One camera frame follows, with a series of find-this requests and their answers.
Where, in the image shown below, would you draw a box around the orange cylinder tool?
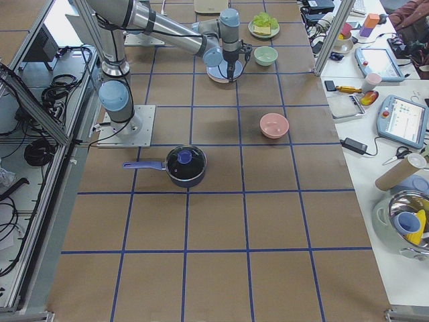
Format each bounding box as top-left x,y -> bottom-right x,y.
336,86 -> 362,94

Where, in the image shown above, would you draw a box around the black power adapter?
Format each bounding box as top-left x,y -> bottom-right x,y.
340,138 -> 367,155

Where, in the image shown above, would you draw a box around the aluminium frame post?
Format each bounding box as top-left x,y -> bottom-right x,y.
314,0 -> 354,76

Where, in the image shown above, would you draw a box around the cardboard tube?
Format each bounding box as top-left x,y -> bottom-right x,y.
375,153 -> 427,191

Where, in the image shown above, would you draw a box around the purple orange toy block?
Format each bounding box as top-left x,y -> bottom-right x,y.
359,13 -> 379,38

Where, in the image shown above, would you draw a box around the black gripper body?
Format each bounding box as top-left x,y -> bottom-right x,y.
222,39 -> 252,67

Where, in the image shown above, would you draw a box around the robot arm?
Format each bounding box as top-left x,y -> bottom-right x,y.
88,1 -> 252,136

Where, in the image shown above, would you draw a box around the pink bowl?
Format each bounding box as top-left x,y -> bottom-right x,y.
259,113 -> 290,139

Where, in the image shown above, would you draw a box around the cream plate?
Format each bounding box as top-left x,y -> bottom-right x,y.
207,72 -> 240,84

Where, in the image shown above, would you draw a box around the black smartphone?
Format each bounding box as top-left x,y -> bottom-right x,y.
324,80 -> 337,92

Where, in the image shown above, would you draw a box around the mango fruit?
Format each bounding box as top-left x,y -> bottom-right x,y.
359,91 -> 379,106

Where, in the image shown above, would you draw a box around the blue plate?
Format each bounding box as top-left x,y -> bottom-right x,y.
206,60 -> 243,78

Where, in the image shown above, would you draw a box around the steel mixing bowl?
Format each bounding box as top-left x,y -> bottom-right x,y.
372,191 -> 428,261

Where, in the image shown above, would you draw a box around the white toaster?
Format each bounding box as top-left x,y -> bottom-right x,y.
194,0 -> 230,14

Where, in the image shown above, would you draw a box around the silver metal tray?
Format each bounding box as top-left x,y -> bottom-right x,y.
328,95 -> 366,123

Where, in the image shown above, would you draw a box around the far teach pendant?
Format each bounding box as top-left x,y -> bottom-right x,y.
354,48 -> 405,83

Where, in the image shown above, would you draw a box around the blue saucepan with lid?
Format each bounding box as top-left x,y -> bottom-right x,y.
123,145 -> 207,188

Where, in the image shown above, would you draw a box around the white cup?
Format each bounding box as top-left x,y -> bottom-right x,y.
361,72 -> 382,93

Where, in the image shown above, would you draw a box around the green bowl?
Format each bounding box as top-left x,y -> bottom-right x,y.
254,46 -> 278,66

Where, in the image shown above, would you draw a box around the scissors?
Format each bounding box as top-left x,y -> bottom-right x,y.
382,146 -> 412,166

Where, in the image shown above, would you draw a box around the lettuce leaf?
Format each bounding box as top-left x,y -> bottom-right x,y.
252,12 -> 279,29

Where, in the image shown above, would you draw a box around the teach pendant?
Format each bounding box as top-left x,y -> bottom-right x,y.
354,48 -> 405,83
376,95 -> 428,149

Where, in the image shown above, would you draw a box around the green plate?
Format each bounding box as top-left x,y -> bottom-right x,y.
248,21 -> 280,39

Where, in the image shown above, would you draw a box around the bread slice on plate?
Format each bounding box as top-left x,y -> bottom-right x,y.
253,25 -> 271,36

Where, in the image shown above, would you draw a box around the white bowl with toys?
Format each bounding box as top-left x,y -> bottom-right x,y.
332,23 -> 353,54

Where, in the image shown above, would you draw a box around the near teach pendant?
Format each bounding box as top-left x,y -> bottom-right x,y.
376,95 -> 428,149

